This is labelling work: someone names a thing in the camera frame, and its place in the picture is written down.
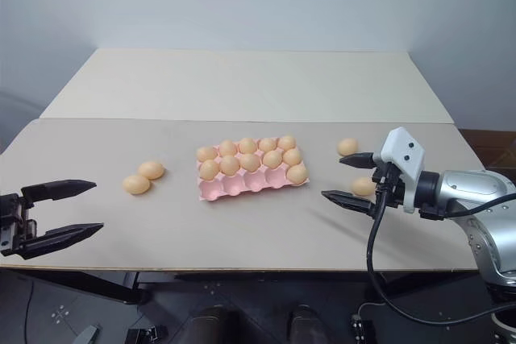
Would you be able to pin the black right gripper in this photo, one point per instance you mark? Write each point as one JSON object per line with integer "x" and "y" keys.
{"x": 393, "y": 187}

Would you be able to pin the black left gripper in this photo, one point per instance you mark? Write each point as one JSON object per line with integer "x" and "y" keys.
{"x": 14, "y": 219}

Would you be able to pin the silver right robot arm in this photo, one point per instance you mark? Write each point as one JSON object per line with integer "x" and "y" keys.
{"x": 471, "y": 191}

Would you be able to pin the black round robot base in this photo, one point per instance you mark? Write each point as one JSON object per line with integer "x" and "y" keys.
{"x": 506, "y": 326}

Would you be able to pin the pink egg tray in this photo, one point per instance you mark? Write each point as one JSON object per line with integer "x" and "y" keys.
{"x": 234, "y": 189}

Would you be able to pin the tan egg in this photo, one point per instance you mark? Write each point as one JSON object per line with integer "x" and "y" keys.
{"x": 297, "y": 173}
{"x": 272, "y": 158}
{"x": 267, "y": 144}
{"x": 230, "y": 164}
{"x": 136, "y": 184}
{"x": 292, "y": 156}
{"x": 362, "y": 185}
{"x": 209, "y": 169}
{"x": 250, "y": 162}
{"x": 348, "y": 146}
{"x": 286, "y": 142}
{"x": 227, "y": 147}
{"x": 207, "y": 153}
{"x": 247, "y": 145}
{"x": 151, "y": 170}

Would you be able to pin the grey metal piece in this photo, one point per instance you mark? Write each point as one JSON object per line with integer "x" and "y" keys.
{"x": 86, "y": 335}

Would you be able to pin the black clamp fixture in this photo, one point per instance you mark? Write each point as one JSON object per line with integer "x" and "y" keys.
{"x": 145, "y": 335}

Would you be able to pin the small black device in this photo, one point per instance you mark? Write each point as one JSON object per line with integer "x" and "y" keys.
{"x": 360, "y": 330}

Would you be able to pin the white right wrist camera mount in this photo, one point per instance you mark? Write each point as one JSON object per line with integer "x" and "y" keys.
{"x": 403, "y": 150}

